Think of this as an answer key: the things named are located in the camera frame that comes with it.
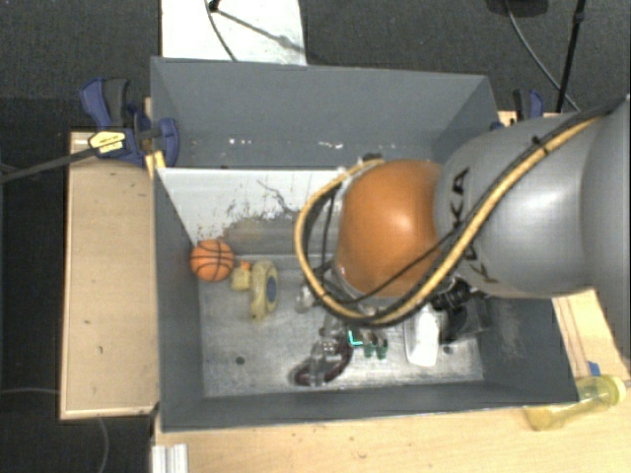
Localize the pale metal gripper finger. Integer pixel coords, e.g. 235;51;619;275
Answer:
311;361;344;386
309;339;347;363

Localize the clear glass thing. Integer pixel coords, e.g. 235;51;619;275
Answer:
294;283;317;314

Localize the pale yellow tape measure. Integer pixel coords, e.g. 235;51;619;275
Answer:
247;259;280;321

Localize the small yellow toy duck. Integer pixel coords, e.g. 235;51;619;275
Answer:
229;260;253;293

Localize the orange basketball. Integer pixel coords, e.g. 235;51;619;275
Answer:
189;238;236;283

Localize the grey metal bin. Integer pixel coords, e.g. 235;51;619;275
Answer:
149;55;581;433

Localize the pale wood board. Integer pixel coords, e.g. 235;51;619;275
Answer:
59;130;162;421

